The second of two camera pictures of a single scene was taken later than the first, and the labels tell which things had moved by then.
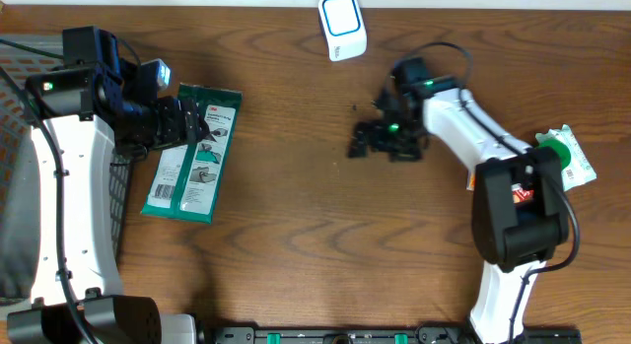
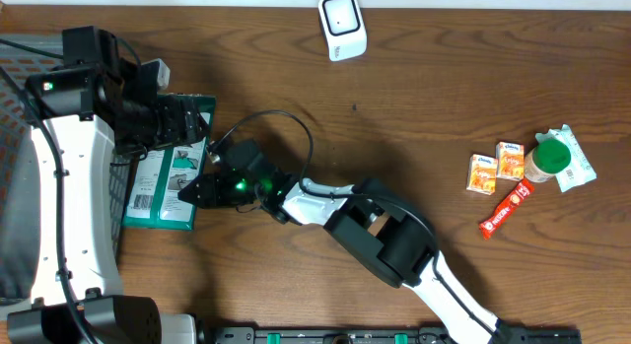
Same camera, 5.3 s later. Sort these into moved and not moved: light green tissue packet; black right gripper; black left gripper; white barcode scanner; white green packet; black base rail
Moved: black right gripper; white green packet
Not moved: white barcode scanner; light green tissue packet; black left gripper; black base rail
